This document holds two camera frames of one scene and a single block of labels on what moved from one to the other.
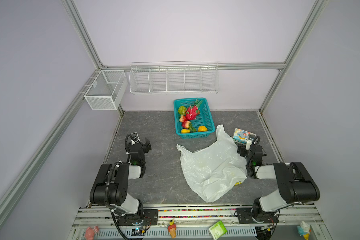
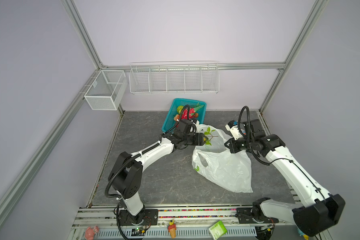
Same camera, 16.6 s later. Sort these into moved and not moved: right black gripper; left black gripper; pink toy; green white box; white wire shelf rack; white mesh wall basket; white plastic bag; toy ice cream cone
Moved: left black gripper; white plastic bag; right black gripper
Not moved: pink toy; white mesh wall basket; green white box; toy ice cream cone; white wire shelf rack
